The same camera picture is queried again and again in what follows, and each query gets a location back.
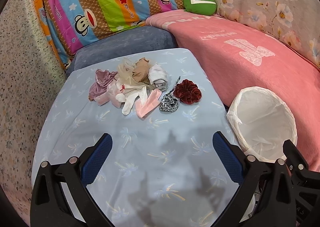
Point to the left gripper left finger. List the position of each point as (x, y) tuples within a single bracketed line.
[(60, 195)]

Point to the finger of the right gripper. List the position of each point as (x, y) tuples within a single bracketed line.
[(305, 182)]

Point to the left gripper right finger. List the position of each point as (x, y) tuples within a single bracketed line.
[(276, 206)]

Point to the light pink cloth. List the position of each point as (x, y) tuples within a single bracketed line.
[(109, 95)]

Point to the white sock with red trim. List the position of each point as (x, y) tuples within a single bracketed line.
[(128, 95)]

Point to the mauve satin cloth bag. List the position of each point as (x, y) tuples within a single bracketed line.
[(102, 79)]

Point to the dark red velvet scrunchie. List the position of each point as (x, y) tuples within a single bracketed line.
[(187, 92)]

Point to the pink paper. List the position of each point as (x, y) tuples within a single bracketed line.
[(151, 103)]

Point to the leopard print scrunchie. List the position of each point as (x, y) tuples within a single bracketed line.
[(169, 103)]

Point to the beige tulle mesh scrap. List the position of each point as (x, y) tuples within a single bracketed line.
[(125, 73)]

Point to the tan stocking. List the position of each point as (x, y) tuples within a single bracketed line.
[(141, 70)]

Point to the white grey sock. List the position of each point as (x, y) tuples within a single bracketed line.
[(158, 77)]

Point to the trash bin with white liner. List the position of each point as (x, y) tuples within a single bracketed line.
[(262, 122)]

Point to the pink blanket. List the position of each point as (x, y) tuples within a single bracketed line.
[(235, 56)]

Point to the blue-grey velvet pillow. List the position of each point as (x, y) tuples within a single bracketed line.
[(136, 40)]

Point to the green checkmark plush cushion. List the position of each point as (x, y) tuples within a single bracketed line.
[(201, 7)]

